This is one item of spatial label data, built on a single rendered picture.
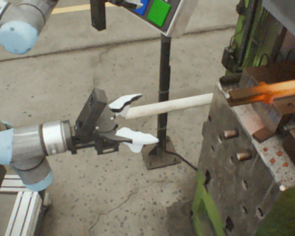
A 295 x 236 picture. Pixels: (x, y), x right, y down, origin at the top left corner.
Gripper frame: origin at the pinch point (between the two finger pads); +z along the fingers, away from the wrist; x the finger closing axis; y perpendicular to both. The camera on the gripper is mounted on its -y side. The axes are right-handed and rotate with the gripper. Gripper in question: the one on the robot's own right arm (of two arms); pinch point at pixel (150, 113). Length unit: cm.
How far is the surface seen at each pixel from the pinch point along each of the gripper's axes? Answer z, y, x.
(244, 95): 23.5, -1.1, 0.8
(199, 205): 26, 76, -9
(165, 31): 15.4, 3.1, -38.2
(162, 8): 15.5, -2.3, -43.3
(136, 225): -2, 100, -18
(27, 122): -56, 100, -104
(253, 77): 30.8, 1.1, -7.3
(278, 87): 33.4, -0.7, -0.1
